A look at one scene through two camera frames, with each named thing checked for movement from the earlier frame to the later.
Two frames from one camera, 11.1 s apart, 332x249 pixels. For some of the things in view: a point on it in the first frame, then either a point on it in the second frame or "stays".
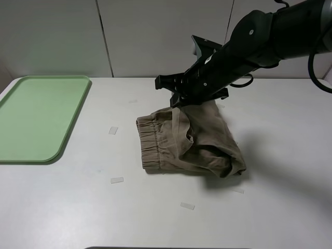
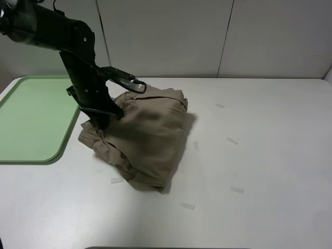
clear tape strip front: [187, 205] stays
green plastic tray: [37, 115] stays
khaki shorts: [195, 138] -> [146, 142]
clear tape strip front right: [238, 190] stays
